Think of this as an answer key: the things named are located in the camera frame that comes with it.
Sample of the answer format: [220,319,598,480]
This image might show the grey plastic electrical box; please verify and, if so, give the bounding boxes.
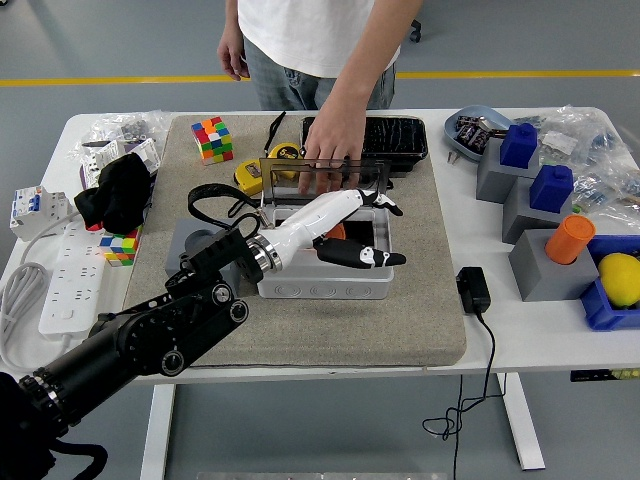
[252,202,396,300]

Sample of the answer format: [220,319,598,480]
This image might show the white breaker purple label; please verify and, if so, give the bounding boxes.
[79,138,162,189]

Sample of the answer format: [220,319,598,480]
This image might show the white circuit breaker blue switches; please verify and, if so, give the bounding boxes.
[8,183,76,240]

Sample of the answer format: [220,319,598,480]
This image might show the black cloth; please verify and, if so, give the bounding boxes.
[73,152,154,235]

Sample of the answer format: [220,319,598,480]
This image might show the grey-brown table mat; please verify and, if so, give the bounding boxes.
[114,113,469,371]

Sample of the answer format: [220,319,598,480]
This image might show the clear bag of parts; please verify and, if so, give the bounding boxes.
[569,167,640,214]
[513,103,632,169]

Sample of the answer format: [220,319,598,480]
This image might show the clear bag of screws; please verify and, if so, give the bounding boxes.
[69,108,174,166]

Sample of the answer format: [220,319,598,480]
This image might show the black textured tray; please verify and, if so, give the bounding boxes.
[301,116,430,174]

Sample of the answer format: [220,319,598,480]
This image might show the smoky transparent box lid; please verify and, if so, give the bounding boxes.
[258,157,394,206]

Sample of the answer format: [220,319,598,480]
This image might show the white table leg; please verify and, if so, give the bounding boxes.
[139,383,177,480]
[496,372,546,472]

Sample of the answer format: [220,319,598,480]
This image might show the blue plastic bin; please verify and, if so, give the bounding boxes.
[579,234,640,333]

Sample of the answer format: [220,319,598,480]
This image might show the black desk control panel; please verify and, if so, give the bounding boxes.
[569,368,640,384]

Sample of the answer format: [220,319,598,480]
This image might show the yellow tape measure black label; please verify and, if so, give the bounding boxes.
[230,159,279,211]

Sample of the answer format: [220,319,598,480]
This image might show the person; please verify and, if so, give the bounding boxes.
[237,0,404,112]

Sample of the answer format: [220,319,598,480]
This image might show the small white parts bag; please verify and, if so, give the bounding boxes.
[541,130,576,155]

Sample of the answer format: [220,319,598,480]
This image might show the black power adapter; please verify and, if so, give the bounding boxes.
[455,266,493,317]

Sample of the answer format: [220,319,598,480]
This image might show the pale blue dish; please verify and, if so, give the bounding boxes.
[443,104,515,162]

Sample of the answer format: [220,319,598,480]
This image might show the grey holder block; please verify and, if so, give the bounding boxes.
[475,137,542,205]
[501,175,575,246]

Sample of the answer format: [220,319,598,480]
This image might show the person's right hand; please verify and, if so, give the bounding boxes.
[217,27,251,82]

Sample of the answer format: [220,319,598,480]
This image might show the grey block with round hole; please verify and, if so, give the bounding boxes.
[508,228,601,303]
[164,217,246,297]

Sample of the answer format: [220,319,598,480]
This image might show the person's left hand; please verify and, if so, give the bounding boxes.
[298,107,369,195]

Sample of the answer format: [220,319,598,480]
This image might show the black adapter cord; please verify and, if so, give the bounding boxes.
[422,310,510,480]

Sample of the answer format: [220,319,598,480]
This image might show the yellow lemon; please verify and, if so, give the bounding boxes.
[597,252,640,309]

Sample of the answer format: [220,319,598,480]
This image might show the white power strip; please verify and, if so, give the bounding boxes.
[38,221,109,337]

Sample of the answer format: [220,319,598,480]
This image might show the multicoloured puzzle cube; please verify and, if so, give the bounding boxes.
[190,116,235,165]
[98,227,143,268]

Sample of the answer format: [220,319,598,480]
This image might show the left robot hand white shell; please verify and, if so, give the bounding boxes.
[263,187,408,275]

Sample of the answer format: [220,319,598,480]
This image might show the yellow tape measure printed five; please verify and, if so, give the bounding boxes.
[263,110,306,174]

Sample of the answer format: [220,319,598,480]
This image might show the blue plastic block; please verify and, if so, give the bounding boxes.
[528,164,575,214]
[499,122,539,169]

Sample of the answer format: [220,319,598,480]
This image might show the silver wrapped packet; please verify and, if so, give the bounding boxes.
[477,116,509,136]

